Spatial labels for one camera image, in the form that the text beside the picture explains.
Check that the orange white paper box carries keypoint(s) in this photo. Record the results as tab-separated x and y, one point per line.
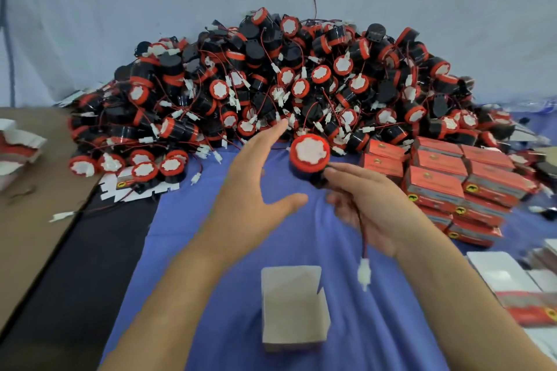
383	166
438	160
438	218
387	148
433	185
439	145
481	208
486	155
474	232
296	305
500	179

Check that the stack of paper boxes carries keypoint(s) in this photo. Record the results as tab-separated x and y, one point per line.
522	297
17	153

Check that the single red black buzzer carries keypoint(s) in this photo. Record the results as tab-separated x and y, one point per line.
309	153

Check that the person's right forearm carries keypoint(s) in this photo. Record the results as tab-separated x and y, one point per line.
474	305

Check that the person's left forearm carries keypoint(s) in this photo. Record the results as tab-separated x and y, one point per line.
165	319

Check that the blue cloth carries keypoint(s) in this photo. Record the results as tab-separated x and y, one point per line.
217	236

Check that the person's right hand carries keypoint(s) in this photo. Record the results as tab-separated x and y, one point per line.
383	205

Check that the person's left hand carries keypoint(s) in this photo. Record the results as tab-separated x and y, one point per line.
248	205

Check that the rubber band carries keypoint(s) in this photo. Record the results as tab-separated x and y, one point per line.
22	192

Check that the pile of black red buzzers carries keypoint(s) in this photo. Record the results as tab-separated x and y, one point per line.
261	79

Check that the brown cardboard sheet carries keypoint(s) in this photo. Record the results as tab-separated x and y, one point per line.
30	227

